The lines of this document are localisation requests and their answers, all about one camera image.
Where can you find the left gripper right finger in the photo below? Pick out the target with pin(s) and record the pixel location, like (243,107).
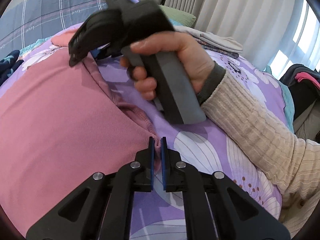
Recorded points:
(215,207)

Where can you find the purple floral bedspread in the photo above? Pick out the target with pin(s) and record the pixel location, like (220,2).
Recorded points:
(203,145)

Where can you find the blue plaid quilt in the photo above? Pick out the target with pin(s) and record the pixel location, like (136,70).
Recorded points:
(32,20)

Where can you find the person's right hand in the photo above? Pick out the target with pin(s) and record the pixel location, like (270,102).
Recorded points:
(197,63)

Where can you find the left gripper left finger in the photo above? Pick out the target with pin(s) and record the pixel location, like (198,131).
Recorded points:
(101,206)

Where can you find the cream knit sweater sleeve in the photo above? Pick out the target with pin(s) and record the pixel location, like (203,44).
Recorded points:
(291,163)

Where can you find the beige curtain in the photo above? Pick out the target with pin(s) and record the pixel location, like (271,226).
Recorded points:
(275,33)

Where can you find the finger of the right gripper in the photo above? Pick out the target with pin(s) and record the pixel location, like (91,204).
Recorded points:
(100,29)

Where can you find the navy star-pattern folded garment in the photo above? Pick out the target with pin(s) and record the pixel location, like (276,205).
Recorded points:
(9,65)

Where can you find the green pillow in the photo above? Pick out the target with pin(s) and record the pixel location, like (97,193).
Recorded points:
(179,17)

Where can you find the pink long-sleeve shirt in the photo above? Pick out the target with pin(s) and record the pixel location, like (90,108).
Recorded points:
(59,125)

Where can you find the grey folded clothes stack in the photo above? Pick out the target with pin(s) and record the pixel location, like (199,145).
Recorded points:
(223,45)

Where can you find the orange folded garment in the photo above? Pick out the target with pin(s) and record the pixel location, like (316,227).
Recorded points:
(63,39)

